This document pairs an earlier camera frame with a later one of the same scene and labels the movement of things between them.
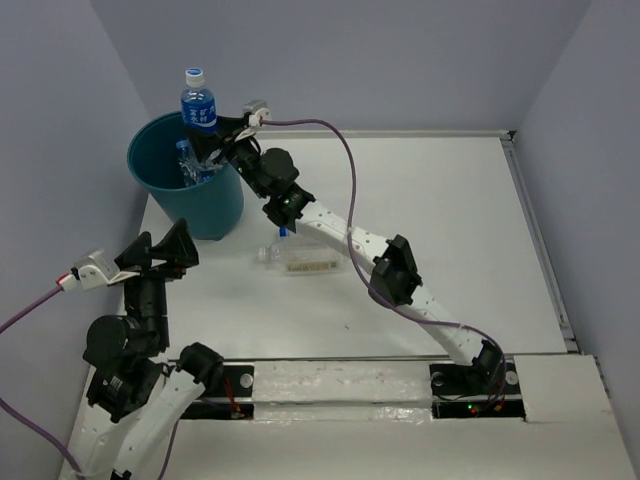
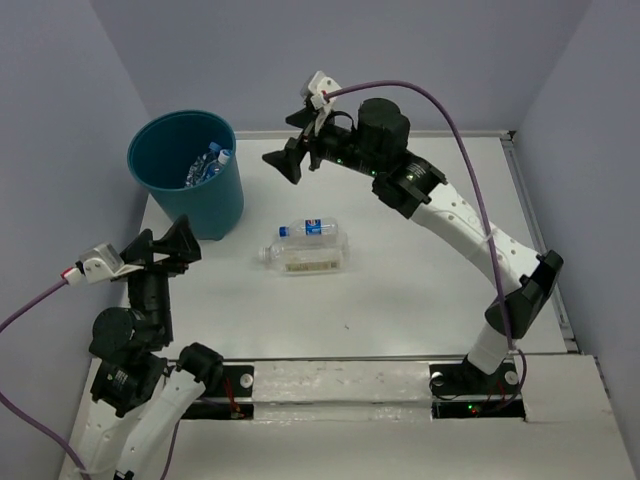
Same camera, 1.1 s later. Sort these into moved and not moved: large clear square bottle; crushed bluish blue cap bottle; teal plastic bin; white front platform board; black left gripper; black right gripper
Moved: black right gripper; crushed bluish blue cap bottle
Not moved: white front platform board; large clear square bottle; teal plastic bin; black left gripper
